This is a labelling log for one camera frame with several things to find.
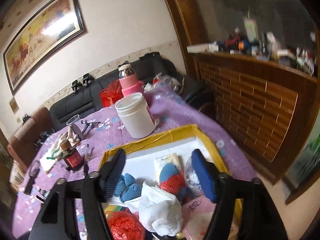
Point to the blue white plastic bag ball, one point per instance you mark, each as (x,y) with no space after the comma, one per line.
(191,179)

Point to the pink tissue pack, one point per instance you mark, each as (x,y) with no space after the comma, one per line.
(197,215)

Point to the brown armchair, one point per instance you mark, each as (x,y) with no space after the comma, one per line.
(21,144)

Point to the white cloth bundle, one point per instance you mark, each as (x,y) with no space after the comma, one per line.
(159,211)

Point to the purple floral tablecloth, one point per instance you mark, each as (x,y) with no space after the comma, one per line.
(165,110)

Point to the black leather sofa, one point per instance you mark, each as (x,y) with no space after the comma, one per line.
(86,100)

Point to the red plastic bag on sofa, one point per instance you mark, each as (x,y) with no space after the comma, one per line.
(111,94)

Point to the black red battery device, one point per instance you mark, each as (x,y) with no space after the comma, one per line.
(71,156)

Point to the framed painting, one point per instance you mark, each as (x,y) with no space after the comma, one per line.
(49,29)

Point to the red plastic bag ball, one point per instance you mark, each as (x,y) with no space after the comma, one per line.
(125,226)

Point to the paper notebook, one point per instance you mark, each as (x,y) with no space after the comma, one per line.
(48,161)

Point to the black smartphone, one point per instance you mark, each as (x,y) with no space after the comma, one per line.
(31,181)

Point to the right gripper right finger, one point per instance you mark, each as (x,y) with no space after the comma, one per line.
(260,218)

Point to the blue folded cloth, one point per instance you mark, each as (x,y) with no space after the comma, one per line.
(127,188)

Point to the white plastic jar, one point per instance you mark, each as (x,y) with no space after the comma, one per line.
(135,115)

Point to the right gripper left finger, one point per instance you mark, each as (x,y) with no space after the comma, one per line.
(57,216)

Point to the pink sleeved bottle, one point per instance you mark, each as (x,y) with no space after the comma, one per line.
(128,80)

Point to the yellow cardboard box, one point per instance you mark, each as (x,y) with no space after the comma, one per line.
(146,158)

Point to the white work gloves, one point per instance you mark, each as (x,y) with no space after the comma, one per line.
(73,139)

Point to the clear plastic cup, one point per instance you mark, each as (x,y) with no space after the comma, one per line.
(72,123)

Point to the blue cloth red bag bundle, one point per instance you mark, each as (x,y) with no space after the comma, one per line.
(172,181)

